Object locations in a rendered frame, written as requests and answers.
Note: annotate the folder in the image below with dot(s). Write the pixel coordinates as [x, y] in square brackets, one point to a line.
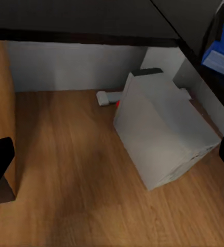
[213, 56]

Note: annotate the desk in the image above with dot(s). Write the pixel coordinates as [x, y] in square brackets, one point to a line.
[171, 29]

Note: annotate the desktop computer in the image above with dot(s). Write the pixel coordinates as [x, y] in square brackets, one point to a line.
[161, 130]

